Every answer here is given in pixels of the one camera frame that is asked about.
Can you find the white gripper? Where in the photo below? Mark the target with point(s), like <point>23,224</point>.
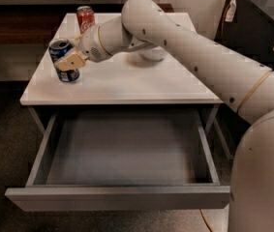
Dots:
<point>89,45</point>

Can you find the blue pepsi can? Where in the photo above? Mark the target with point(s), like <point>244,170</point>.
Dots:
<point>58,48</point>

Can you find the grey top drawer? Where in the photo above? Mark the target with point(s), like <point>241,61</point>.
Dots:
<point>118,158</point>

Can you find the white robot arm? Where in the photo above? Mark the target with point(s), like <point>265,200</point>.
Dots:
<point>244,85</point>

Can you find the red coca-cola can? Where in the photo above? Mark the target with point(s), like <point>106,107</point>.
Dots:
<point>85,17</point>

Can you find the white bowl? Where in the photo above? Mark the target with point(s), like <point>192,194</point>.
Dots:
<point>154,54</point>

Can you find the dark wooden bench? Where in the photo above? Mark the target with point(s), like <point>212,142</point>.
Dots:
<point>31,24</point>

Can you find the black cabinet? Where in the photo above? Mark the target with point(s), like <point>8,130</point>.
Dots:
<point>251,32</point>

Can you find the white cable tag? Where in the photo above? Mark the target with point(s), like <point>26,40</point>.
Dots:
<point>231,11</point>

